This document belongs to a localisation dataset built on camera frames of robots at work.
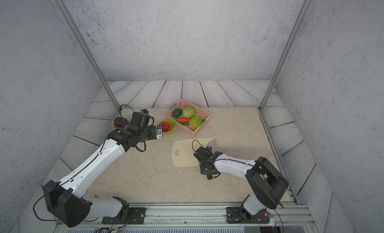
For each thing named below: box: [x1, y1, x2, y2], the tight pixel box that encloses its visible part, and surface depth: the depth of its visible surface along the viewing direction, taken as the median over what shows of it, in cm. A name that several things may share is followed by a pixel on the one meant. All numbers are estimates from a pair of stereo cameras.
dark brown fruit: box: [114, 117, 127, 128], surface depth 107 cm
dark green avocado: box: [172, 108, 183, 118], surface depth 117 cm
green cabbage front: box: [188, 116, 203, 132], surface depth 104 cm
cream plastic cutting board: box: [171, 138, 214, 167], surface depth 96 cm
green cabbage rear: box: [182, 106, 196, 119], surface depth 113 cm
